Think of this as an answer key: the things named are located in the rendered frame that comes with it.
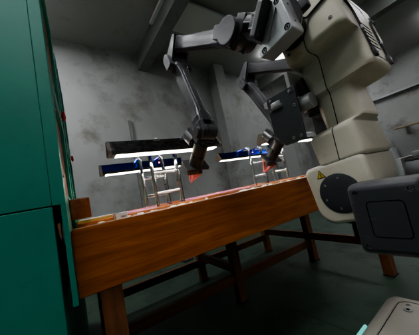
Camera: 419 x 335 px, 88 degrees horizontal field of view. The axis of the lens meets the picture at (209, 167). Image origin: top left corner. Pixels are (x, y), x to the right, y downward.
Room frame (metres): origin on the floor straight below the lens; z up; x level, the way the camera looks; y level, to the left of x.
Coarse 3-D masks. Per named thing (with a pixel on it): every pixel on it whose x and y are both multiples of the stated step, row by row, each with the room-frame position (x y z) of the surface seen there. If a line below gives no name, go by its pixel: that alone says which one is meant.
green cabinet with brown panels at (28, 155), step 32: (0, 0) 0.53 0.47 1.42; (32, 0) 0.56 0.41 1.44; (0, 32) 0.53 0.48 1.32; (32, 32) 0.56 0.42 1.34; (0, 64) 0.52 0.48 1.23; (32, 64) 0.56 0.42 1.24; (0, 96) 0.52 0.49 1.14; (32, 96) 0.55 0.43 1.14; (0, 128) 0.52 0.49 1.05; (32, 128) 0.55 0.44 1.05; (64, 128) 1.20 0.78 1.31; (0, 160) 0.51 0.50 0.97; (32, 160) 0.54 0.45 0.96; (64, 160) 0.99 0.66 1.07; (0, 192) 0.51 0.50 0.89; (32, 192) 0.54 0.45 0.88; (64, 192) 0.57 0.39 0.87
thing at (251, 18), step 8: (264, 0) 0.46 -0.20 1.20; (256, 8) 0.48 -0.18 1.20; (264, 8) 0.47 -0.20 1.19; (248, 16) 0.53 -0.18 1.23; (256, 16) 0.48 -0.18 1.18; (264, 16) 0.48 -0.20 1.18; (248, 24) 0.53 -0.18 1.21; (256, 24) 0.48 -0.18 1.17; (264, 24) 0.49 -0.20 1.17; (248, 32) 0.54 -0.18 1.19; (256, 32) 0.49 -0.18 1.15; (264, 32) 0.51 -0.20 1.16; (248, 40) 0.58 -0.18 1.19; (256, 40) 0.50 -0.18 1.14
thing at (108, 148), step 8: (112, 144) 0.97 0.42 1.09; (120, 144) 0.99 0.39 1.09; (128, 144) 1.01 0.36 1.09; (136, 144) 1.02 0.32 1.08; (144, 144) 1.04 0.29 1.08; (152, 144) 1.06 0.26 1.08; (160, 144) 1.08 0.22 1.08; (168, 144) 1.10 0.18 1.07; (176, 144) 1.12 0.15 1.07; (184, 144) 1.14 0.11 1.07; (216, 144) 1.24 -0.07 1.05; (112, 152) 0.95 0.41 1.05; (120, 152) 0.97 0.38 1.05; (128, 152) 0.98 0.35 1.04; (136, 152) 1.00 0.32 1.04; (144, 152) 1.03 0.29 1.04
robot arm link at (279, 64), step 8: (248, 64) 1.09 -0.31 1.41; (256, 64) 1.06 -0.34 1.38; (264, 64) 1.02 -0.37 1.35; (272, 64) 0.98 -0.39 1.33; (280, 64) 0.95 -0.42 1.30; (248, 72) 1.10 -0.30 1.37; (256, 72) 1.07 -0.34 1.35; (264, 72) 1.04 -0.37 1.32; (272, 72) 1.02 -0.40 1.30; (248, 80) 1.13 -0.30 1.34
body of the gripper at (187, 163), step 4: (192, 156) 0.84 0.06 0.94; (184, 160) 0.88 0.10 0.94; (188, 160) 0.89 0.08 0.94; (192, 160) 0.85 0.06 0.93; (196, 160) 0.84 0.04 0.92; (200, 160) 0.84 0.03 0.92; (204, 160) 0.92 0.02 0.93; (184, 164) 0.86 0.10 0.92; (188, 164) 0.87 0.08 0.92; (192, 164) 0.86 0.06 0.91; (196, 164) 0.85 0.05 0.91; (200, 164) 0.86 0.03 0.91; (204, 164) 0.90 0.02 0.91; (188, 168) 0.85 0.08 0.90; (192, 168) 0.86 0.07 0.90; (196, 168) 0.87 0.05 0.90; (200, 168) 0.87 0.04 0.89; (204, 168) 0.88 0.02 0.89; (208, 168) 0.89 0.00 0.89
